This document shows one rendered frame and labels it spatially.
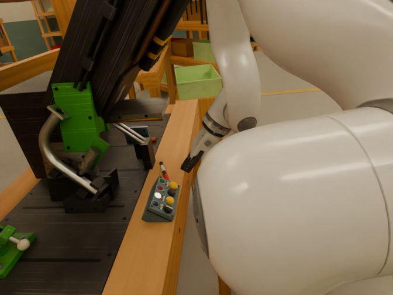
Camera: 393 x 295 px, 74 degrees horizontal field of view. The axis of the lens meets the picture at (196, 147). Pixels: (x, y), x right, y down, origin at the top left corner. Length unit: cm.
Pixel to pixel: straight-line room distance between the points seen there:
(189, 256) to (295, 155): 169
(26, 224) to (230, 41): 79
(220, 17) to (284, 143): 43
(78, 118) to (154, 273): 49
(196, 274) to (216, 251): 158
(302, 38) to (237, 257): 17
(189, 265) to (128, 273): 111
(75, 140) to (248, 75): 55
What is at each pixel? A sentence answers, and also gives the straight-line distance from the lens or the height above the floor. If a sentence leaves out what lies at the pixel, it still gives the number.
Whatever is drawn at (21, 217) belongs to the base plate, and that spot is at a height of 90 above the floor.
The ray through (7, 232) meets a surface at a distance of 82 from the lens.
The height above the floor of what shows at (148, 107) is 113.
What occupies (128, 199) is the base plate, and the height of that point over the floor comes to 90.
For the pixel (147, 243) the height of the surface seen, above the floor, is 90.
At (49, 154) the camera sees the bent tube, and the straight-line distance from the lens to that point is 90.
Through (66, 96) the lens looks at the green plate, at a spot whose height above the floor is 124.
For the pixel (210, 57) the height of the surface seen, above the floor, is 78.
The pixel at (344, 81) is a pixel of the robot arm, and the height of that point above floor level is 138.
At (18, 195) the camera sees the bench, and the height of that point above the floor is 88.
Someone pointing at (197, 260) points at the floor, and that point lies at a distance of 181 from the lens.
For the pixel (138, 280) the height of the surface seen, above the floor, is 90.
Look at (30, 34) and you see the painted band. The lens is 1118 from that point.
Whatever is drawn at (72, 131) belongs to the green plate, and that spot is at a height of 114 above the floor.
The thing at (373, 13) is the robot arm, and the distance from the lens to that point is 23.
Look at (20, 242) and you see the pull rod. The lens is 83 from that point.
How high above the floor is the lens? 145
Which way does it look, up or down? 30 degrees down
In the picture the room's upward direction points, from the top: 6 degrees counter-clockwise
